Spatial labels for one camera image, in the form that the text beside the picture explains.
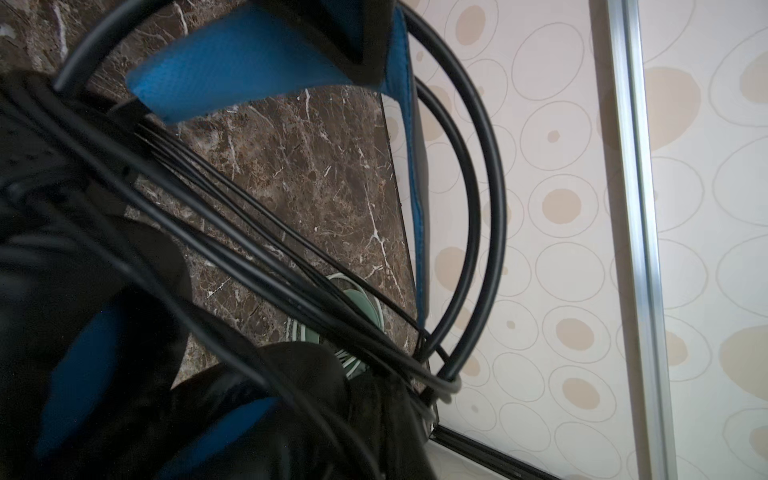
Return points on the aluminium frame rail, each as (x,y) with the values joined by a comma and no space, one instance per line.
(645,333)

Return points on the black headphones blue accents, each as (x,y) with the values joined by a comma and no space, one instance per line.
(157,320)

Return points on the black right corner post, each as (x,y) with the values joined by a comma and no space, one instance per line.
(474,451)

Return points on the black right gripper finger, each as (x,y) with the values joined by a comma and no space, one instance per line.
(392,429)

